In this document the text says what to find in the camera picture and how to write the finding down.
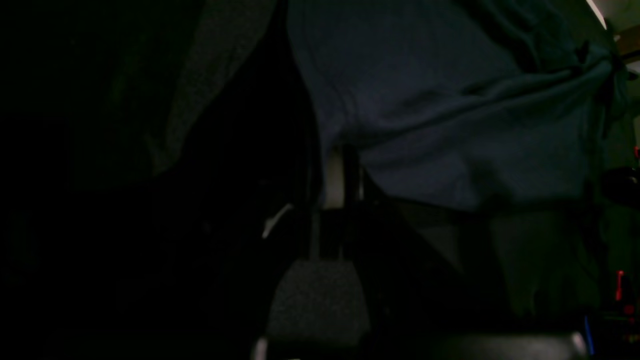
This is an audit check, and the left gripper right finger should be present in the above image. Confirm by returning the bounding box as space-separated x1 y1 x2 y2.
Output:
324 145 380 261

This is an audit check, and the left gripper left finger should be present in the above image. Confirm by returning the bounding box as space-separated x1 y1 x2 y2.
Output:
260 145 323 259

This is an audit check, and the dark navy t-shirt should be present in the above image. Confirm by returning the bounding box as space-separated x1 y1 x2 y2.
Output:
286 0 627 211

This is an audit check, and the black table cloth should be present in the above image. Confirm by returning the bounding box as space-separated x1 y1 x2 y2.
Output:
112 0 638 360

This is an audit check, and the blue bar clamp near-right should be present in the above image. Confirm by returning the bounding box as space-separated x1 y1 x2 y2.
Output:
583 315 595 356

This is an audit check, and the red black clamp near-right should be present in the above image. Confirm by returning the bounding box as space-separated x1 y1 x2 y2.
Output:
615 270 637 317

